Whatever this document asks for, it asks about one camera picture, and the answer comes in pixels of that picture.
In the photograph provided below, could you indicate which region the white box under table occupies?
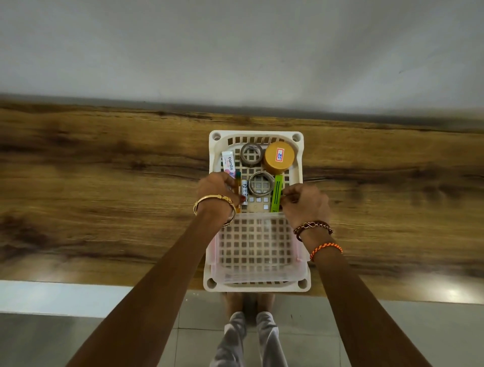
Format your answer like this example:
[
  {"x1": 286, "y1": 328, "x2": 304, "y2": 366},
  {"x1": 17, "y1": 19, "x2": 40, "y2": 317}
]
[{"x1": 0, "y1": 280, "x2": 209, "y2": 319}]

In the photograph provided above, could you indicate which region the orange braided bracelet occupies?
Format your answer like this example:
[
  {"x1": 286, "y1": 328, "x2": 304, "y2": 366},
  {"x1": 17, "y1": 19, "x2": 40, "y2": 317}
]
[{"x1": 309, "y1": 241, "x2": 344, "y2": 262}]

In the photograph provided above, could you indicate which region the clear container with red handles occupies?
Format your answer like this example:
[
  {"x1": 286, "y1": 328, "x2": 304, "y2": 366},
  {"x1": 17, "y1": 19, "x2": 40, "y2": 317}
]
[{"x1": 209, "y1": 212, "x2": 310, "y2": 284}]

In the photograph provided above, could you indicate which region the person's right forearm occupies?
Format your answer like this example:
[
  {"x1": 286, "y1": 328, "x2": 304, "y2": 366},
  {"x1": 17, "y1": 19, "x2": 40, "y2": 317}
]
[{"x1": 302, "y1": 230, "x2": 432, "y2": 367}]

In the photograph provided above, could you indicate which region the person's left hand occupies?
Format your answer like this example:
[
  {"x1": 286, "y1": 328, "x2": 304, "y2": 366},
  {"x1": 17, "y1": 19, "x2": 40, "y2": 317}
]
[{"x1": 194, "y1": 171, "x2": 245, "y2": 225}]

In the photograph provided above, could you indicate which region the brown beaded bracelet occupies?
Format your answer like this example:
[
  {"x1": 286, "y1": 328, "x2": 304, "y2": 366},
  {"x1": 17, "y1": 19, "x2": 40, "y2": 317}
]
[{"x1": 292, "y1": 219, "x2": 334, "y2": 242}]

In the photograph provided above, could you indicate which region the person's right hand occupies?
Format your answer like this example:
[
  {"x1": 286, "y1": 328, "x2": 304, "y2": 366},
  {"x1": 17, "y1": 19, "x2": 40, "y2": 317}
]
[{"x1": 280, "y1": 183, "x2": 332, "y2": 231}]

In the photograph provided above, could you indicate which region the gold bracelet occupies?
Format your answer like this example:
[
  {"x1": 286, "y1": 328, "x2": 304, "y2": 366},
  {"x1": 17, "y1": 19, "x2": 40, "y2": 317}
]
[{"x1": 192, "y1": 194, "x2": 237, "y2": 227}]

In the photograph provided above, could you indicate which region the small white pink packet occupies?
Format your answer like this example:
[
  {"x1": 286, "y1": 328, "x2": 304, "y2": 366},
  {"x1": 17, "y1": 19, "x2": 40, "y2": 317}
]
[{"x1": 221, "y1": 150, "x2": 237, "y2": 178}]

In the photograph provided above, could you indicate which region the grey tape roll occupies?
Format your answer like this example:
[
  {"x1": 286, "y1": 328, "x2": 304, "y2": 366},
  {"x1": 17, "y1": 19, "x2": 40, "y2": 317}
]
[{"x1": 239, "y1": 142, "x2": 265, "y2": 168}]

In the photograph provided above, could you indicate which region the person's bare foot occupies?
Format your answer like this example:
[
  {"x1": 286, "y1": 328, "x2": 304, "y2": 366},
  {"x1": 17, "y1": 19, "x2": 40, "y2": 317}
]
[{"x1": 256, "y1": 292, "x2": 277, "y2": 314}]

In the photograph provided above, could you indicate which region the clear tape roll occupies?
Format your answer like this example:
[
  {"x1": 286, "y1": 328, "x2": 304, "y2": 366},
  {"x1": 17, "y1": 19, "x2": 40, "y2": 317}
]
[{"x1": 247, "y1": 171, "x2": 275, "y2": 198}]

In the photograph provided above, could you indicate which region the green marker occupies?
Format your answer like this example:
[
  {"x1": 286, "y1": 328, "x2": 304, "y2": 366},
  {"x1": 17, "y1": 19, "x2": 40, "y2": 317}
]
[{"x1": 270, "y1": 173, "x2": 286, "y2": 213}]

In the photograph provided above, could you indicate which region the orange round jar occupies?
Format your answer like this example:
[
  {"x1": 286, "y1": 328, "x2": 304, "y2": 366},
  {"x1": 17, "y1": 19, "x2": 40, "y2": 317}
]
[{"x1": 263, "y1": 141, "x2": 297, "y2": 175}]

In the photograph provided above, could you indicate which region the person's left forearm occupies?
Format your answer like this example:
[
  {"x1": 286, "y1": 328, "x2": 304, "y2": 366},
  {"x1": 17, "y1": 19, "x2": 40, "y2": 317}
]
[{"x1": 67, "y1": 215, "x2": 231, "y2": 367}]

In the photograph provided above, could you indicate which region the white plastic lattice basket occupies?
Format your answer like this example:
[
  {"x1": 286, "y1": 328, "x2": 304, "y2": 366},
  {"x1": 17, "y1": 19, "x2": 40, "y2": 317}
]
[{"x1": 203, "y1": 129, "x2": 313, "y2": 293}]

